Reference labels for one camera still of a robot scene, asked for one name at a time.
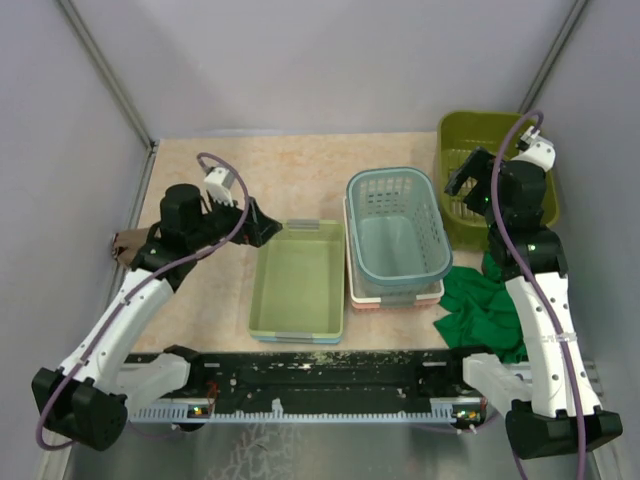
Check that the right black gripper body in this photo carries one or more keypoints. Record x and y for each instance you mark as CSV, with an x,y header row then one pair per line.
x,y
479,199

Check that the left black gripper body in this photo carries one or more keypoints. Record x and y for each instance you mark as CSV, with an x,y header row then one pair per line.
x,y
219,223

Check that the light green plastic bin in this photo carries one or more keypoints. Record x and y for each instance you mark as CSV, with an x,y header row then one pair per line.
x,y
299,281

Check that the teal perforated basket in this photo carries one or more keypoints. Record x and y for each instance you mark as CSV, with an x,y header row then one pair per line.
x,y
397,230

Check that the light blue plastic bin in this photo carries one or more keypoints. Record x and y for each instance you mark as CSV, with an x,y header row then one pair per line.
x,y
297,338

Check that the white perforated bin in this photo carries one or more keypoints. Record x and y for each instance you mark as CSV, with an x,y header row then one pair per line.
x,y
357,292

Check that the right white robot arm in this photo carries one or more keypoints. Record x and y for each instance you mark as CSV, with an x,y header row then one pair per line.
x,y
557,412

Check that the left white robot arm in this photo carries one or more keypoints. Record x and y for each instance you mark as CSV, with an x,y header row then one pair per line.
x,y
88,399

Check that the brown paper bag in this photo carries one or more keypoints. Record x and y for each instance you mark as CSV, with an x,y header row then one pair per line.
x,y
126,244

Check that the green cloth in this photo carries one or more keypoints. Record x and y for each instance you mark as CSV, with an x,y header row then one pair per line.
x,y
481,312

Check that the pink plastic bin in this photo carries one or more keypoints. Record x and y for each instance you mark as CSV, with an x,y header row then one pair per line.
x,y
392,304

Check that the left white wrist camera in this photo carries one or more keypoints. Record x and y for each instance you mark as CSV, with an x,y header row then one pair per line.
x,y
218,182

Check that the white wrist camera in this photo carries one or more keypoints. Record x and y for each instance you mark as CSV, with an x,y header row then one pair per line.
x,y
535,149
218,182

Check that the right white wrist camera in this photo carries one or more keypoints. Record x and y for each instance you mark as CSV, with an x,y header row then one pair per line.
x,y
535,149

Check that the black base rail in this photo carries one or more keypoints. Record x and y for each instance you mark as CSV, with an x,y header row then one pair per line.
x,y
332,382

